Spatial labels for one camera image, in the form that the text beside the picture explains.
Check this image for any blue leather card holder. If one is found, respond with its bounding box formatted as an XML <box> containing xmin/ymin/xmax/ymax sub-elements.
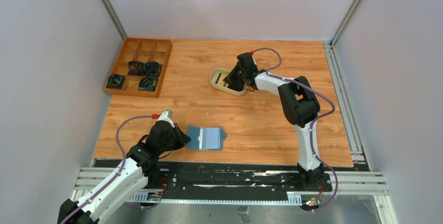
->
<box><xmin>186</xmin><ymin>125</ymin><xmax>227</xmax><ymax>150</ymax></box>

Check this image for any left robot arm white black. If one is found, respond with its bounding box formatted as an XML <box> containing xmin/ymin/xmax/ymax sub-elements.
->
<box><xmin>57</xmin><ymin>120</ymin><xmax>191</xmax><ymax>223</ymax></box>

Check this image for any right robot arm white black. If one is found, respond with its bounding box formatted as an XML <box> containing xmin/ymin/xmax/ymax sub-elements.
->
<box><xmin>224</xmin><ymin>52</ymin><xmax>324</xmax><ymax>192</ymax></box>

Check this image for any gold card in tray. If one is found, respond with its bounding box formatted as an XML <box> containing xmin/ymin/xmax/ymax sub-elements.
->
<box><xmin>214</xmin><ymin>73</ymin><xmax>228</xmax><ymax>87</ymax></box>

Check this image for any beige oval tray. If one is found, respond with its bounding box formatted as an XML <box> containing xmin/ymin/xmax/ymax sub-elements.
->
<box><xmin>209</xmin><ymin>68</ymin><xmax>247</xmax><ymax>96</ymax></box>

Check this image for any rolled dark belt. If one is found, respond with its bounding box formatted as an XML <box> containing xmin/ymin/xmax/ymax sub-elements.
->
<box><xmin>141</xmin><ymin>61</ymin><xmax>162</xmax><ymax>78</ymax></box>
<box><xmin>128</xmin><ymin>61</ymin><xmax>144</xmax><ymax>76</ymax></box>
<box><xmin>138</xmin><ymin>77</ymin><xmax>158</xmax><ymax>91</ymax></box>
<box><xmin>106</xmin><ymin>74</ymin><xmax>126</xmax><ymax>89</ymax></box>

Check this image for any wooden compartment organizer box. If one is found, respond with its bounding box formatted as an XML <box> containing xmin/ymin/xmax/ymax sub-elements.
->
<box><xmin>104</xmin><ymin>38</ymin><xmax>172</xmax><ymax>98</ymax></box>

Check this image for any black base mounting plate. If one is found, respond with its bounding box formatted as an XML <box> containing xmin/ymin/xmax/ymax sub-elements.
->
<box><xmin>143</xmin><ymin>161</ymin><xmax>334</xmax><ymax>202</ymax></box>

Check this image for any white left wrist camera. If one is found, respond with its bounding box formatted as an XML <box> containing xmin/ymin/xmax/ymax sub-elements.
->
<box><xmin>151</xmin><ymin>109</ymin><xmax>175</xmax><ymax>128</ymax></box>

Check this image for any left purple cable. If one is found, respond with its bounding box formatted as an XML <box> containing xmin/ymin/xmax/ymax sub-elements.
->
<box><xmin>59</xmin><ymin>113</ymin><xmax>160</xmax><ymax>224</ymax></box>

